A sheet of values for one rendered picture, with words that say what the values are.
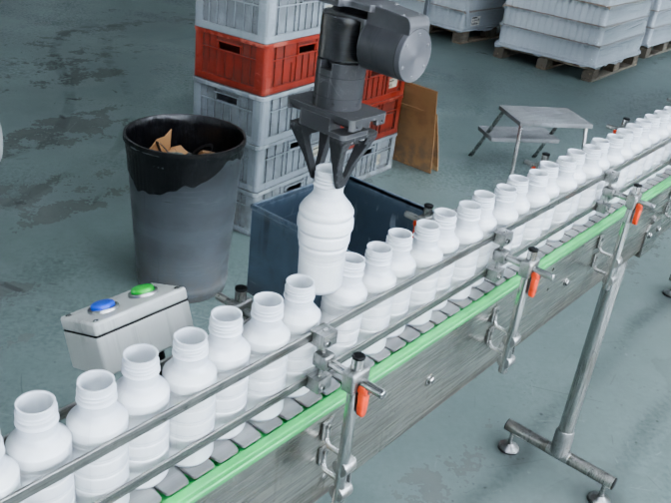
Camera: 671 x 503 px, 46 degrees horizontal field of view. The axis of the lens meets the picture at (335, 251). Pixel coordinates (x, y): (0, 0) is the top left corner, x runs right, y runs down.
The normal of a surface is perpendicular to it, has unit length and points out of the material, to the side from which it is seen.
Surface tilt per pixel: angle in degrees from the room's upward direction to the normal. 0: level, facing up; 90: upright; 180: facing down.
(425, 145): 99
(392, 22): 90
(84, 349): 90
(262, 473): 90
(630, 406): 0
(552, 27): 91
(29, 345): 0
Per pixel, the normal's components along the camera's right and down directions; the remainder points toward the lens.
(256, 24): -0.54, 0.33
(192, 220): 0.31, 0.52
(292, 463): 0.76, 0.37
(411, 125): -0.63, 0.47
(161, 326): 0.75, 0.05
